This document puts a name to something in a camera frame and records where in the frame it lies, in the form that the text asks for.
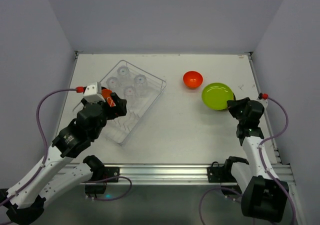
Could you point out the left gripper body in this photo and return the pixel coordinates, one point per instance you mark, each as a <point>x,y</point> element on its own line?
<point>116,106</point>

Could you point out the orange plate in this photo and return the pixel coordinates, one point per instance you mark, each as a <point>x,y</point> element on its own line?
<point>107,95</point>

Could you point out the clear cup left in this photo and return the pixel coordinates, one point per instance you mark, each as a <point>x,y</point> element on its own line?
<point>113,83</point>

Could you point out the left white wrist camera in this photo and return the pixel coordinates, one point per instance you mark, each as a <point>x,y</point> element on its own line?
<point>93,93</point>

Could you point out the clear cup back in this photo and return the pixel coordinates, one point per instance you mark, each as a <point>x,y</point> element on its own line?
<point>123,74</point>

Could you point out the clear cup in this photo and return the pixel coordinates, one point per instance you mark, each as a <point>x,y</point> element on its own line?
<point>123,74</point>
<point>141,85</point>
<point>113,83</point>
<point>129,93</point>

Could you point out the clear cup front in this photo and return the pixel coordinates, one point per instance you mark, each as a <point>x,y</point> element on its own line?
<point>129,93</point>

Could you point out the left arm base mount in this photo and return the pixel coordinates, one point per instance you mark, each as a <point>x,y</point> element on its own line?
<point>94,189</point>

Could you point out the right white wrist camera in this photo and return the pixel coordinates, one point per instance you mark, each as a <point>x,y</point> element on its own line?
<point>263,99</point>

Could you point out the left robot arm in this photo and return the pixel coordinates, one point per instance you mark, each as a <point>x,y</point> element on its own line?
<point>26,200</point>

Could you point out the orange bowl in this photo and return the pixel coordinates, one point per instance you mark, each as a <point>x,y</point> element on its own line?
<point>192,79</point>

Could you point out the clear wire dish rack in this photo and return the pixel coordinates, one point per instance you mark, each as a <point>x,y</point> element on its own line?
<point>119,129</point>

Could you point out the aluminium rail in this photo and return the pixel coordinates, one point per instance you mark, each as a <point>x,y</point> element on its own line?
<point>164,174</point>

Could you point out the clear cup right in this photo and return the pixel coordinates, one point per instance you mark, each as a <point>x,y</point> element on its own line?
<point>141,85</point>

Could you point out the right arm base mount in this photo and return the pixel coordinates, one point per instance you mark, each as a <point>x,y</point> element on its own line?
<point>221,174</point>

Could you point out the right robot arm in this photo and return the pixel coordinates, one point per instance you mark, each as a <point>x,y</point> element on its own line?
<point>264,196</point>

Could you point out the green plate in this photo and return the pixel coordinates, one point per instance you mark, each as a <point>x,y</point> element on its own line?
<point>215,96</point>

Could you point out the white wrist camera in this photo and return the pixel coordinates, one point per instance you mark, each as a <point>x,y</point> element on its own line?
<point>93,93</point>
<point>263,99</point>

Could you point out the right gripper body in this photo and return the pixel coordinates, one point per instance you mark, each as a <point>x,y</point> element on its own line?
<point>235,105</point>

